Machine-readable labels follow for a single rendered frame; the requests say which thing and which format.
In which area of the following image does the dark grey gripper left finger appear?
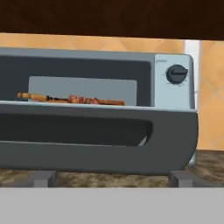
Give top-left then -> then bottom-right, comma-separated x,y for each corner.
4,170 -> 58,189

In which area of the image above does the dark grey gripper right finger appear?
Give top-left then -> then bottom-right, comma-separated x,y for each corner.
168,170 -> 224,189

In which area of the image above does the dark grey toaster oven door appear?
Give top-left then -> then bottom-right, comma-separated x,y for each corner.
0,100 -> 200,177

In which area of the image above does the grey toaster oven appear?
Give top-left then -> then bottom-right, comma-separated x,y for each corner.
0,47 -> 198,168

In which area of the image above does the kebab skewer with meat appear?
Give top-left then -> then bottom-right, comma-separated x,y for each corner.
17,92 -> 126,107

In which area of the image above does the black toaster oven timer knob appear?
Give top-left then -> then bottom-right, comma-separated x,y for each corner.
165,64 -> 189,86

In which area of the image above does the white vertical strip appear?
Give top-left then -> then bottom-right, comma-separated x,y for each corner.
183,38 -> 203,112

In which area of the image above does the dark brown wall cupboard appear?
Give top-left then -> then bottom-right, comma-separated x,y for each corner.
0,0 -> 224,41

